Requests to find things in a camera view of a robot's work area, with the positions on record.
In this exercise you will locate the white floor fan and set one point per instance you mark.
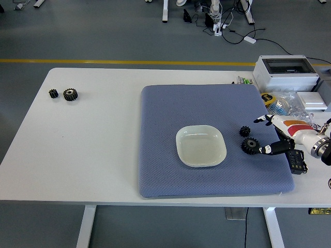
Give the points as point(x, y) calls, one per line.
point(214, 6)

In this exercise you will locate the small black gear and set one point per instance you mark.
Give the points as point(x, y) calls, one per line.
point(53, 94)
point(243, 133)

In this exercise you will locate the grey metal box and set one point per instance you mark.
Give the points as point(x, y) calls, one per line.
point(325, 87)

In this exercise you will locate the white background desk leg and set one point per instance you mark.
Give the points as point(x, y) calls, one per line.
point(165, 10)
point(248, 13)

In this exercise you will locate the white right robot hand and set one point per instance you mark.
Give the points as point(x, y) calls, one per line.
point(297, 129)

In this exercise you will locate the black floor stand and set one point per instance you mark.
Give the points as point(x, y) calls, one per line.
point(208, 20)
point(186, 16)

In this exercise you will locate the black digital controller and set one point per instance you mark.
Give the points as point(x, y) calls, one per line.
point(296, 162)

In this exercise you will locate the green terminal block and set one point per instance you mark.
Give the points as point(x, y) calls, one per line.
point(248, 81)

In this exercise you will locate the grey electrical enclosure box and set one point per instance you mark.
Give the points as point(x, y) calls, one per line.
point(284, 80)

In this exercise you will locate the clear bag of parts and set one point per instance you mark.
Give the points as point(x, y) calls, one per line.
point(287, 103)

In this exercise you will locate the white power strip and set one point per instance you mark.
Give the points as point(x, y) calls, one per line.
point(219, 29)

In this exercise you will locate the blue-grey quilted mat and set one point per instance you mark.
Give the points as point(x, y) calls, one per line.
point(181, 108)

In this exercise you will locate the white desk foot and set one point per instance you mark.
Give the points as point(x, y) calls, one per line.
point(38, 3)

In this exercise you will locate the white flat switch box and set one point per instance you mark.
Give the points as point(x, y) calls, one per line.
point(310, 99)

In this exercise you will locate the white floor adapter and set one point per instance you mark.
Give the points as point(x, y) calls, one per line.
point(249, 39)

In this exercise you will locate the white shoe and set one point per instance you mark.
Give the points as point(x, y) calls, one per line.
point(181, 2)

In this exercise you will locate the yellow black tape measure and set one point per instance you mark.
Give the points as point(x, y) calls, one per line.
point(267, 97)

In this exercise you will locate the white square dish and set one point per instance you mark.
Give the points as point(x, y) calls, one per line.
point(201, 147)

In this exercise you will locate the white table leg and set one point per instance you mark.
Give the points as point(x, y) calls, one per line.
point(274, 227)
point(86, 227)

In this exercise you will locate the large black gear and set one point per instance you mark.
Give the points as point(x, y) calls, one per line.
point(69, 96)
point(248, 144)

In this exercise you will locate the black yellow control panel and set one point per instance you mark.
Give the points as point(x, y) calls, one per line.
point(319, 211)

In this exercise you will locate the grey terminal block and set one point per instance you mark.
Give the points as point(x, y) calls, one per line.
point(240, 80)

